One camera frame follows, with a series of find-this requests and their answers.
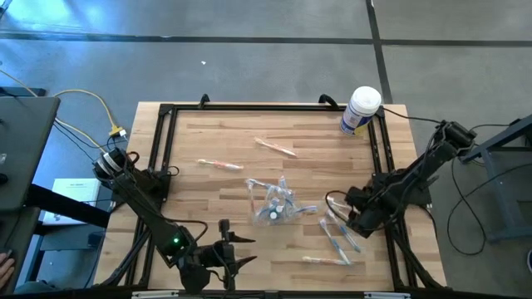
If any black desk beam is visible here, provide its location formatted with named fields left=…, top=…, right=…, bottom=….
left=24, top=184, right=112, bottom=229

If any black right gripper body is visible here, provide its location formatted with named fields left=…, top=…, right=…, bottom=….
left=345, top=185, right=377, bottom=240

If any dark grey desk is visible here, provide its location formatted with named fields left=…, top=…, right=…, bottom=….
left=0, top=96, right=62, bottom=213

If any silver bracket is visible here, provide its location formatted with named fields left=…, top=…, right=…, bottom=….
left=131, top=290, right=180, bottom=299
left=363, top=291, right=412, bottom=299

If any white blue wipes canister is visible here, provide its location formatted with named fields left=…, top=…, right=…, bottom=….
left=339, top=86, right=382, bottom=136

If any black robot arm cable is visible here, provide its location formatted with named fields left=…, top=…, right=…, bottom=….
left=380, top=107, right=444, bottom=125

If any black floor cable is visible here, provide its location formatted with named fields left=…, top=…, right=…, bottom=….
left=446, top=123, right=532, bottom=257

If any white booklet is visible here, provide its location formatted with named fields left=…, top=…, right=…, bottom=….
left=42, top=177, right=102, bottom=226

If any yellow cable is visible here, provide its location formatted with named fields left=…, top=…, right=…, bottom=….
left=0, top=68, right=126, bottom=139

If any person's hand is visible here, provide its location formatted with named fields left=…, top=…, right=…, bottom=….
left=0, top=251, right=17, bottom=288

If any black aluminium table frame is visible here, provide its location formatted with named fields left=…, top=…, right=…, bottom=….
left=94, top=93, right=449, bottom=298

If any clear plastic bag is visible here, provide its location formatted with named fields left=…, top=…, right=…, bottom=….
left=248, top=182, right=300, bottom=228

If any grey desk frame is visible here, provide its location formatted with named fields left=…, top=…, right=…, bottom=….
left=458, top=114, right=532, bottom=244

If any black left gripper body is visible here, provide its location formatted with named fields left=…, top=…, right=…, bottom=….
left=197, top=218, right=238, bottom=291

